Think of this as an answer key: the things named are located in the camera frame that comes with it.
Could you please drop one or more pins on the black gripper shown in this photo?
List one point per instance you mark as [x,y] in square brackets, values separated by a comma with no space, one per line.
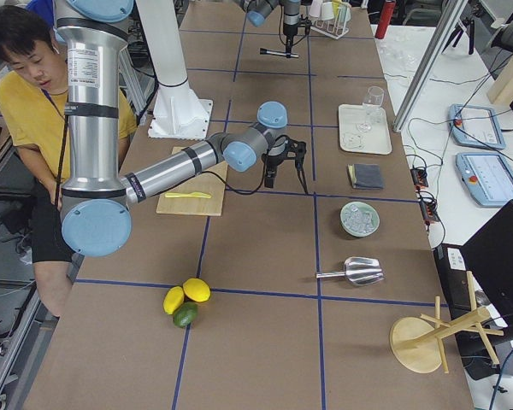
[289,26]
[274,161]

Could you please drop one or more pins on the steel muddler black tip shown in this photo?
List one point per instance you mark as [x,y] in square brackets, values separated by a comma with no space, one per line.
[288,55]

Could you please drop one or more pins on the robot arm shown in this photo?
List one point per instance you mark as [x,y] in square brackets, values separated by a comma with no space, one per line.
[96,199]
[257,11]

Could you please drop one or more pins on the pink cup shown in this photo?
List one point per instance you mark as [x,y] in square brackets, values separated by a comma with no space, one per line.
[315,9]

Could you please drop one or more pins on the white cup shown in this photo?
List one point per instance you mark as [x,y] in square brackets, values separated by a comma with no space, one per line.
[327,11]

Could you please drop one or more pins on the yellow cup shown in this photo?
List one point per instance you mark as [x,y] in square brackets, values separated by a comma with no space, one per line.
[335,8]

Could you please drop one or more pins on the green cup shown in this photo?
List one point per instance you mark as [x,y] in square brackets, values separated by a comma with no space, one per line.
[344,13]

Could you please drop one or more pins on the yellow lemon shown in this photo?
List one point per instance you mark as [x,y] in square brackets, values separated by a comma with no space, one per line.
[173,300]
[196,289]

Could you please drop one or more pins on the cream bear tray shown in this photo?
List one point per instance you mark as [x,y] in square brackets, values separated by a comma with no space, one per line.
[360,133]

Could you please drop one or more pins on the grey folded cloth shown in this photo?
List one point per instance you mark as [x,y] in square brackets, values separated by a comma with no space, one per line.
[365,176]

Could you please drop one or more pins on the wooden cutting board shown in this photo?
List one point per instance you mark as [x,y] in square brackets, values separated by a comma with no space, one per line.
[206,182]

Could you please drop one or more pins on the yellow plastic knife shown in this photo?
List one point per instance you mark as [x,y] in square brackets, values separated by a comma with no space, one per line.
[194,194]

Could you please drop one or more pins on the red bottle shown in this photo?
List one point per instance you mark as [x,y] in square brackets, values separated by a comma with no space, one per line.
[385,18]

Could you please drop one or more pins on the green bowl of ice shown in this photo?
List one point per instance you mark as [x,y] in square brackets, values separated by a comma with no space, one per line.
[359,219]

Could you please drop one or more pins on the clear wine glass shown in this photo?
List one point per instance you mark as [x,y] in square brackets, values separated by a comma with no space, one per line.
[372,102]

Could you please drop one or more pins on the steel ice scoop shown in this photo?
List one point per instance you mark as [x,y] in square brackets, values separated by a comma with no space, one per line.
[358,271]

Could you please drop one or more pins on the teach pendant tablet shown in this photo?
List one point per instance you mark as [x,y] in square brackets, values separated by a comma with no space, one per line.
[488,178]
[475,126]

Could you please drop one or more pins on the green lime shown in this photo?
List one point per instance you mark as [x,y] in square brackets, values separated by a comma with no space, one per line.
[185,314]

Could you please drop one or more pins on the wooden stand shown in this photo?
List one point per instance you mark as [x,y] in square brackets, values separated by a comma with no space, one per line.
[417,343]

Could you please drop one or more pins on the black monitor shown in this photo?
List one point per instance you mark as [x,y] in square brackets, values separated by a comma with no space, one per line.
[488,254]

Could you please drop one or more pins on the seated person yellow shirt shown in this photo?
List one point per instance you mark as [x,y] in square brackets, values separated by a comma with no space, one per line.
[32,98]

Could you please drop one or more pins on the white wire cup rack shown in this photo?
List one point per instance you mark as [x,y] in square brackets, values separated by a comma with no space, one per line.
[330,28]

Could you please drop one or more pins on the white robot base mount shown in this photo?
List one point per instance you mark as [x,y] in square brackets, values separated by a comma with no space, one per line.
[178,112]

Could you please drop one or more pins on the aluminium frame post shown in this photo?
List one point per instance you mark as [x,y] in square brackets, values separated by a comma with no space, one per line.
[446,24]

